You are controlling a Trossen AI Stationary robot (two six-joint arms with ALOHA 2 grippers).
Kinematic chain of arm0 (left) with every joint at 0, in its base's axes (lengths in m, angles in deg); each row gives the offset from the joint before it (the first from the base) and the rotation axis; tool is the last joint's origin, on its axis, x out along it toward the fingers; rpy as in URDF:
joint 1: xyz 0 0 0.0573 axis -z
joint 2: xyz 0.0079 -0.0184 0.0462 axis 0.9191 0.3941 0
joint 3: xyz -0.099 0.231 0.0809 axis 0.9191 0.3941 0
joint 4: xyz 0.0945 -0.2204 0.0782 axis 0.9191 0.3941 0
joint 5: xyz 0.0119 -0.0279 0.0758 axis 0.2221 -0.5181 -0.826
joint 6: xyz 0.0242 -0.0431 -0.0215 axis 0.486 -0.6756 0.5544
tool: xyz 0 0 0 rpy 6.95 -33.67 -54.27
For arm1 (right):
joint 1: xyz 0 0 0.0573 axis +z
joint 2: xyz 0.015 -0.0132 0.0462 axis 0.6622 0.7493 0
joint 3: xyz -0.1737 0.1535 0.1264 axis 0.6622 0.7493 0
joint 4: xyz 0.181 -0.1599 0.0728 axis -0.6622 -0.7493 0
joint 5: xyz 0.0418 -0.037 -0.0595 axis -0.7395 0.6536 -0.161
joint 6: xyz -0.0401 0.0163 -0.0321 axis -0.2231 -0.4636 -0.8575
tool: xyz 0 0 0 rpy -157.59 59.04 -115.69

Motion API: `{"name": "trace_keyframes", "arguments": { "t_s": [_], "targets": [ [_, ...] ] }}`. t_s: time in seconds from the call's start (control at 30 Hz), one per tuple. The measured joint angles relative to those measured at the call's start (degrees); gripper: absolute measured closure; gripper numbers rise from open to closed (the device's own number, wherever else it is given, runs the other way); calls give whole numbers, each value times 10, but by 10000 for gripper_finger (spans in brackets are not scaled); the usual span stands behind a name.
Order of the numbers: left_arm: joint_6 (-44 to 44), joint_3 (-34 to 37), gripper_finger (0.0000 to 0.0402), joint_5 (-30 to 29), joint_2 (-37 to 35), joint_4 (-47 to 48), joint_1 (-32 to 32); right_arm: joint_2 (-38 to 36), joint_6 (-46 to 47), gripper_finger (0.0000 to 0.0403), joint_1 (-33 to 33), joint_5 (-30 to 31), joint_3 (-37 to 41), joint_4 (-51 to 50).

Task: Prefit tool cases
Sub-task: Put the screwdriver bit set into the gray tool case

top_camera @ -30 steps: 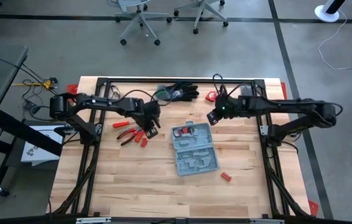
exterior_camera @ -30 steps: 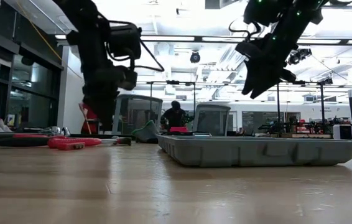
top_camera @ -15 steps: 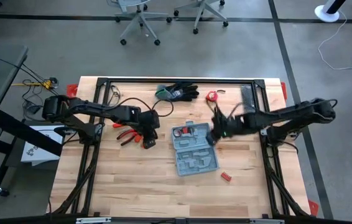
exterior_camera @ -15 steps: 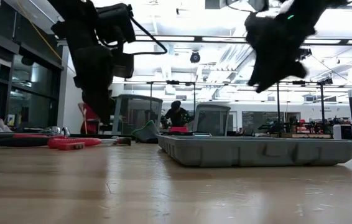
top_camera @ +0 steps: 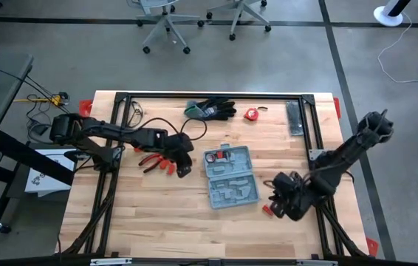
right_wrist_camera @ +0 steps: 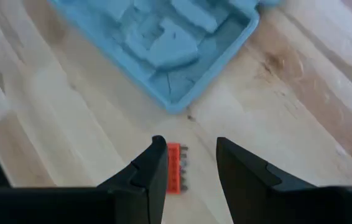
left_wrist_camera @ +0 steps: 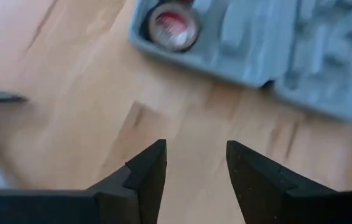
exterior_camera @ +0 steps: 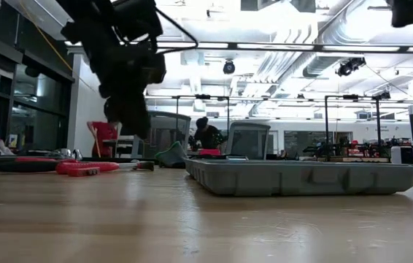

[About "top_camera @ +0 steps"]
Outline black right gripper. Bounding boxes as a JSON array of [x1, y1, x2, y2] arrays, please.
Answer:
[[267, 171, 315, 222]]

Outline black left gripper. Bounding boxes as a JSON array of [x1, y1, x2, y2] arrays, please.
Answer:
[[164, 132, 195, 180]]

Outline red-handled pliers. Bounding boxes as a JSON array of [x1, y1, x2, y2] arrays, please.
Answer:
[[137, 152, 166, 174]]

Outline grey plastic tool case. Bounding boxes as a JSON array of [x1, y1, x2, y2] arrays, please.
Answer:
[[203, 144, 261, 211]]

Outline red tape measure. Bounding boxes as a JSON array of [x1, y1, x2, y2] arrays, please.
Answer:
[[244, 106, 269, 122]]

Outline black work glove green cuff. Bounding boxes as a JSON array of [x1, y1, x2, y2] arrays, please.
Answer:
[[185, 102, 236, 123], [196, 97, 238, 113]]

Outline black rectangular bar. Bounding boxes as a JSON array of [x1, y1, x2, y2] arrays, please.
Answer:
[[285, 100, 304, 137]]

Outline red table clamp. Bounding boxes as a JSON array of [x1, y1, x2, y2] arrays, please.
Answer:
[[332, 97, 342, 120], [78, 98, 95, 114], [365, 236, 380, 258]]

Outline white cardboard box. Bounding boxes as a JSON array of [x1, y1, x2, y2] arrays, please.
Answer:
[[24, 147, 78, 197]]

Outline grey office chair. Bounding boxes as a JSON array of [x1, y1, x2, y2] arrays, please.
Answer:
[[136, 0, 205, 55], [205, 0, 273, 42]]

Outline black power adapter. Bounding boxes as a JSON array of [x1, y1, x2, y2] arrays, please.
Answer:
[[27, 120, 49, 137]]

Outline black left wrist camera cable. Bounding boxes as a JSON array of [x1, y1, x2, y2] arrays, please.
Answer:
[[134, 117, 208, 142]]

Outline silver bracket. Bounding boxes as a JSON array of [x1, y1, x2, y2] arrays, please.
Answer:
[[296, 259, 339, 266], [89, 257, 133, 266]]

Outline black cable loop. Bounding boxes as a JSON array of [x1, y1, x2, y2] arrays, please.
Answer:
[[127, 100, 145, 129]]

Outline black aluminium table frame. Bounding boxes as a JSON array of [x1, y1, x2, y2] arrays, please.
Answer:
[[55, 91, 374, 259]]

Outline yellow cable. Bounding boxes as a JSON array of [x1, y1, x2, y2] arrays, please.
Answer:
[[13, 92, 70, 109]]

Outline white floor cable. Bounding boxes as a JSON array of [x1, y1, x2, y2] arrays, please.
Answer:
[[377, 12, 418, 84]]

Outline white round pedestal base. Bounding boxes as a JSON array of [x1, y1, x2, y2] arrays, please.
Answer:
[[373, 0, 413, 28]]

